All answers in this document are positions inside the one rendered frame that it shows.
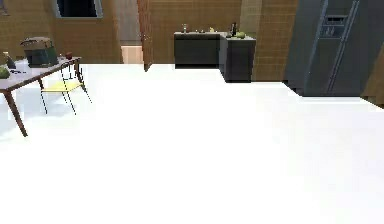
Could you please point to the black kitchen counter cabinet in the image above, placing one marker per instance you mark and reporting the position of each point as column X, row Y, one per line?
column 213, row 53

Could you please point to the small yellow item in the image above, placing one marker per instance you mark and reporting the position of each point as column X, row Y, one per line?
column 211, row 30

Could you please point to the small clear glass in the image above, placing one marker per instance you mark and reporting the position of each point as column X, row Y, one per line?
column 184, row 28

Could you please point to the green round vegetable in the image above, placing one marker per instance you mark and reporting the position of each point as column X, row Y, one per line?
column 240, row 34

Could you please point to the brown wooden room door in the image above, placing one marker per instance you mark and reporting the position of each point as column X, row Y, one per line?
column 145, row 33

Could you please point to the black bottle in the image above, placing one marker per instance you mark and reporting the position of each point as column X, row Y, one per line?
column 233, row 29

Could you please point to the small red cup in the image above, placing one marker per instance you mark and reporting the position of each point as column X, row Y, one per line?
column 69, row 55

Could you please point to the grey framed window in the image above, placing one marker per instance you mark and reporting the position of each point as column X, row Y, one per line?
column 78, row 8

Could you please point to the dark grey fridge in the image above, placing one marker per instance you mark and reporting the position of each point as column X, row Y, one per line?
column 336, row 50

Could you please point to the brown wooden table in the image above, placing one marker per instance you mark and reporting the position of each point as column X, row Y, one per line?
column 40, row 71

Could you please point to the dark green bin with lid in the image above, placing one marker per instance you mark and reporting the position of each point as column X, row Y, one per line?
column 40, row 51

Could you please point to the dark green bottle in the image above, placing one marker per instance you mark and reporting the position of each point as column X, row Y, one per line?
column 9, row 61

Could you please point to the green round fruit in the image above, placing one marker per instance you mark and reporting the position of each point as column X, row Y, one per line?
column 3, row 72

